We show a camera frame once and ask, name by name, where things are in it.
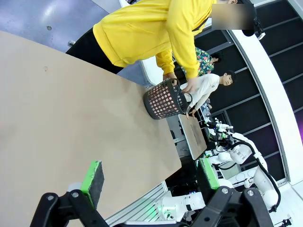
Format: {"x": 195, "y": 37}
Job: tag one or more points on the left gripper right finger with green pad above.
{"x": 208, "y": 175}

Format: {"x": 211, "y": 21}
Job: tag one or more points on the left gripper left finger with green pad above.
{"x": 92, "y": 179}

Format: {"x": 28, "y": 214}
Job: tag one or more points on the black perforated basket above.
{"x": 147, "y": 109}

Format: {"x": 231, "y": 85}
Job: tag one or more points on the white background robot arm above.
{"x": 265, "y": 186}

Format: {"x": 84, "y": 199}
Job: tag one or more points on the person's right forearm yellow sleeve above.
{"x": 189, "y": 63}

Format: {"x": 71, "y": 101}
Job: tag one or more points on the person's left forearm yellow sleeve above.
{"x": 165, "y": 62}

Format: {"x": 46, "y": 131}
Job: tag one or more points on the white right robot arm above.
{"x": 175, "y": 203}

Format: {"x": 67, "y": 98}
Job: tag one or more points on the person's right hand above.
{"x": 193, "y": 84}

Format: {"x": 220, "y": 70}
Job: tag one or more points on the person's left hand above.
{"x": 170, "y": 77}

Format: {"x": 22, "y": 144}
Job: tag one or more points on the brown background table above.
{"x": 191, "y": 137}

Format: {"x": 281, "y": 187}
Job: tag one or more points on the bystander in white shirt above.
{"x": 208, "y": 87}

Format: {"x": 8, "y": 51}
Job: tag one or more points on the bystander in floral shirt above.
{"x": 203, "y": 61}

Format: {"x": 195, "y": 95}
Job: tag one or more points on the grey metal floor foot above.
{"x": 71, "y": 43}

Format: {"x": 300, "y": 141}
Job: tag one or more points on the person in yellow hoodie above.
{"x": 142, "y": 28}

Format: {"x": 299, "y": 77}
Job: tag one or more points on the aluminium frame rail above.
{"x": 142, "y": 208}

